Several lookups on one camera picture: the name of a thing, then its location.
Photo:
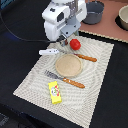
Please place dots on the grey cooking pot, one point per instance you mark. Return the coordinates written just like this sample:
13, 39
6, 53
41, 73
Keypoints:
94, 12

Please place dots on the beige bowl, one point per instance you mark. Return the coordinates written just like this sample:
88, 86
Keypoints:
123, 14

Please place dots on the yellow butter box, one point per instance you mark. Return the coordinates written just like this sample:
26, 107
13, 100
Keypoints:
55, 92

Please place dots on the wooden handled fork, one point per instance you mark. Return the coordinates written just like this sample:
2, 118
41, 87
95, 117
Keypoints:
54, 76

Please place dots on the woven white placemat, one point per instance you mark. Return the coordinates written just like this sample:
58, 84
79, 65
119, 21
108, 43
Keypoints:
77, 104

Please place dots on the round beige plate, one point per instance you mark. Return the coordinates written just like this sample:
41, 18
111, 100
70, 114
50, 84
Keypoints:
68, 65

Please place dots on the pink wooden board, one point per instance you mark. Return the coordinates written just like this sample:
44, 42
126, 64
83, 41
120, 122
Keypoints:
107, 27

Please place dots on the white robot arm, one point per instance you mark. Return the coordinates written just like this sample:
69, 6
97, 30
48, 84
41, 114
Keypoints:
63, 18

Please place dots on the white tube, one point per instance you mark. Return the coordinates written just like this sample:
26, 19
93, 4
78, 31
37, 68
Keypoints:
48, 52

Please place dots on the red tomato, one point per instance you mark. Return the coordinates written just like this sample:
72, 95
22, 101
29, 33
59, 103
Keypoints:
75, 44

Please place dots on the wooden handled knife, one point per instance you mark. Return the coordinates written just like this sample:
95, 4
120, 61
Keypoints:
80, 55

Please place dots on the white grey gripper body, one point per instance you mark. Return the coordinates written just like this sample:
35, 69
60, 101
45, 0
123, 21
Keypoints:
63, 18

